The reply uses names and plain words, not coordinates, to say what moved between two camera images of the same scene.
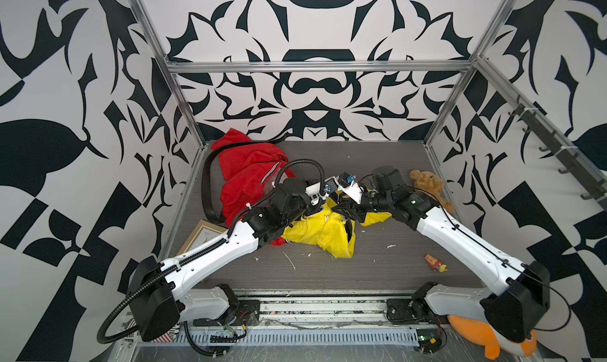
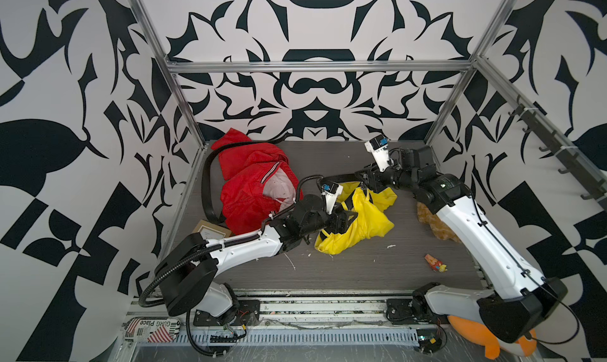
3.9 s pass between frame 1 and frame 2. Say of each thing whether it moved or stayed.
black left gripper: moved
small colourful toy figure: stayed
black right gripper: moved
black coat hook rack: stayed
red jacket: stayed
